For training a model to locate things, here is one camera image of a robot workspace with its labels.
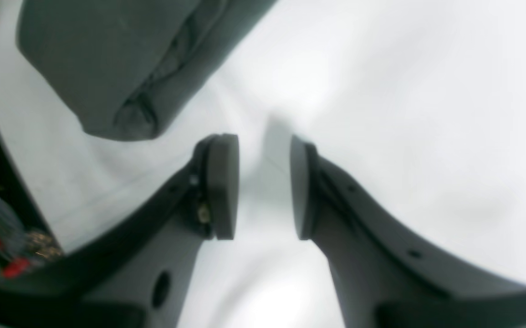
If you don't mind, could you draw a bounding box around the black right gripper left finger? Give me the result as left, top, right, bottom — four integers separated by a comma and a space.
0, 133, 240, 328

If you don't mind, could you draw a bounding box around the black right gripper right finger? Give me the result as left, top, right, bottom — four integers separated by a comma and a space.
290, 136, 526, 328

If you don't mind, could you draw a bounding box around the dark grey T-shirt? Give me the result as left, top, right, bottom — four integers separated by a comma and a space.
17, 0, 275, 141

